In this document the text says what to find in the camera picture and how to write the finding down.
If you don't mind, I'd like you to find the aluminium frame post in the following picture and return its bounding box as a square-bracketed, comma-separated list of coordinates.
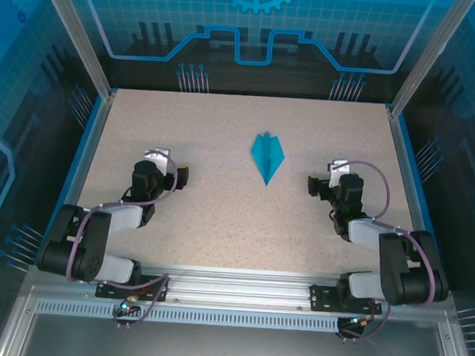
[27, 0, 123, 101]
[388, 0, 475, 122]

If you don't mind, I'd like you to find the aluminium frame beam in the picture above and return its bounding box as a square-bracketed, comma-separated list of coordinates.
[23, 255, 458, 326]

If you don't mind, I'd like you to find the slotted grey cable duct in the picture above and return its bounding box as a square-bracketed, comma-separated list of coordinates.
[33, 299, 345, 333]

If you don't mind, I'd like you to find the cable connector with green light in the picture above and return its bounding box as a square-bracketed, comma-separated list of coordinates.
[118, 293, 143, 317]
[347, 313, 375, 331]

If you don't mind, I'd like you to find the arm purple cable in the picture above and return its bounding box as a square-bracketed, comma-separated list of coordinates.
[61, 145, 180, 333]
[320, 158, 444, 348]

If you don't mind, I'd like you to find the blue paper sheet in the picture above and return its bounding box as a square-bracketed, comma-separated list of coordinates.
[248, 130, 287, 188]

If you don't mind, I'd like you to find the aluminium side rail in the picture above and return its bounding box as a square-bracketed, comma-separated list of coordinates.
[377, 104, 455, 291]
[40, 85, 118, 271]

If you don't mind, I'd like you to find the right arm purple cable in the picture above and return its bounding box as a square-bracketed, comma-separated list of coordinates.
[320, 158, 444, 348]

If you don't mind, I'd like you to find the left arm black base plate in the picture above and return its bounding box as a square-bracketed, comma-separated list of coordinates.
[95, 272, 171, 304]

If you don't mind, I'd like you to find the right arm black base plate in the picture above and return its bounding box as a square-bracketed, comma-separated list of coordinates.
[308, 284, 385, 317]

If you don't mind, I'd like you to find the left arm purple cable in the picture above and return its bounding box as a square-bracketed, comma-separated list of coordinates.
[61, 145, 180, 333]

